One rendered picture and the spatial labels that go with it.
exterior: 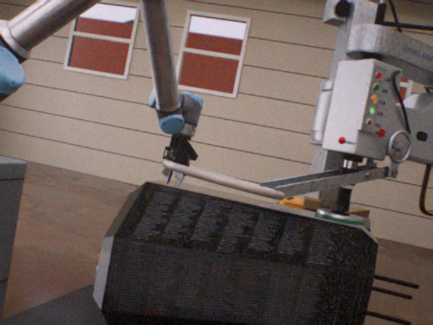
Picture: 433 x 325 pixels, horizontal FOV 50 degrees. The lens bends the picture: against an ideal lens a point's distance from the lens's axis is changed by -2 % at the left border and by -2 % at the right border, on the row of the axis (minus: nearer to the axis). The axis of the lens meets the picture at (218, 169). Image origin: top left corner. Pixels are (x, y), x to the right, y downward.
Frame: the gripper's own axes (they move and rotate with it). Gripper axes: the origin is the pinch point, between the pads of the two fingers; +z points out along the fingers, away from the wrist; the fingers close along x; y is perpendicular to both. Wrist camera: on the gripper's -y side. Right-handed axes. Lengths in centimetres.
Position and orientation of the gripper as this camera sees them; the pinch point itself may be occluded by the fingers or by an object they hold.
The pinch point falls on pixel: (173, 183)
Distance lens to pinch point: 196.9
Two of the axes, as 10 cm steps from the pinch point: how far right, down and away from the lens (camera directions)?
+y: -4.8, -1.1, -8.7
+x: 8.4, 2.3, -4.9
